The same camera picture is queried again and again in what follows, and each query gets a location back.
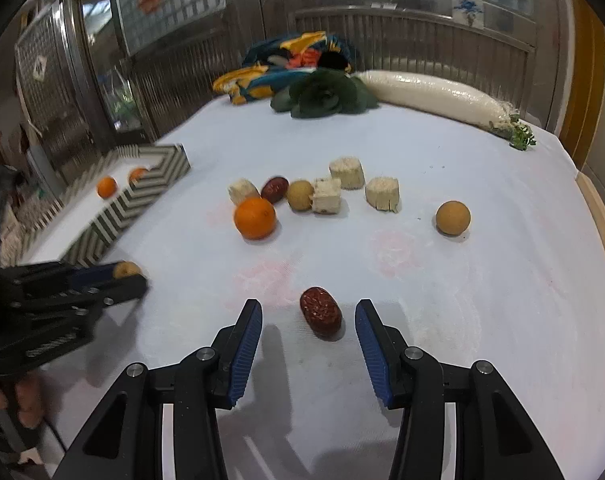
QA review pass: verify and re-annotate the red date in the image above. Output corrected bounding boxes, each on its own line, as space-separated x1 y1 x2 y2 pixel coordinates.
261 176 289 204
300 286 343 342

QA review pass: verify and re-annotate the striped tray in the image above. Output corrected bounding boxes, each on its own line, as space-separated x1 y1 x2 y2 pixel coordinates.
0 143 190 269

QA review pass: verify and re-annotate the colourful patterned cloth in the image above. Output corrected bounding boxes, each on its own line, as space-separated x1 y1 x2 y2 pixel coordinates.
212 31 356 106

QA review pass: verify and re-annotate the green leafy vegetable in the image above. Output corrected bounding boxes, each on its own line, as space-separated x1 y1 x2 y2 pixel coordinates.
270 67 379 119

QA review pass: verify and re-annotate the person's left hand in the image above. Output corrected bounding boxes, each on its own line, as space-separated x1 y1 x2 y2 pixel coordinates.
0 372 46 431

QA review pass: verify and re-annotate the tan longan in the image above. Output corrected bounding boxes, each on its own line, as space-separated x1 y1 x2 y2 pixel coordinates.
435 200 471 236
286 180 316 212
113 261 144 280

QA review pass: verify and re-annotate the white tablecloth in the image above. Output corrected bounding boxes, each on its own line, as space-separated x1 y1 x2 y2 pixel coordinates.
12 95 605 480

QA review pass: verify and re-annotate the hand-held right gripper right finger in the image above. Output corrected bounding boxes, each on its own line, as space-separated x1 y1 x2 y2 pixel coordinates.
355 299 566 480

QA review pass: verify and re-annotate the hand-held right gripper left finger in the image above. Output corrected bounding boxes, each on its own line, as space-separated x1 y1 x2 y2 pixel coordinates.
52 299 263 480

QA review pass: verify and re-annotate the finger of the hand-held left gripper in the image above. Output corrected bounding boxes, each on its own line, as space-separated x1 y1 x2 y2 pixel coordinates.
12 275 149 322
1 261 128 302

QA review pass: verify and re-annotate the white sugarcane chunk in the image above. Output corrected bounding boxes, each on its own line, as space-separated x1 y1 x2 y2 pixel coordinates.
228 178 260 206
365 176 401 212
311 177 343 215
329 156 366 190

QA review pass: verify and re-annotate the white radish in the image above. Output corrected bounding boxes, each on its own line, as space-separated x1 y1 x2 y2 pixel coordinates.
355 70 537 151

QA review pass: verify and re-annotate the blue print wall tile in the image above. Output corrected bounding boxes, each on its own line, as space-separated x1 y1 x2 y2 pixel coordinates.
453 0 485 28

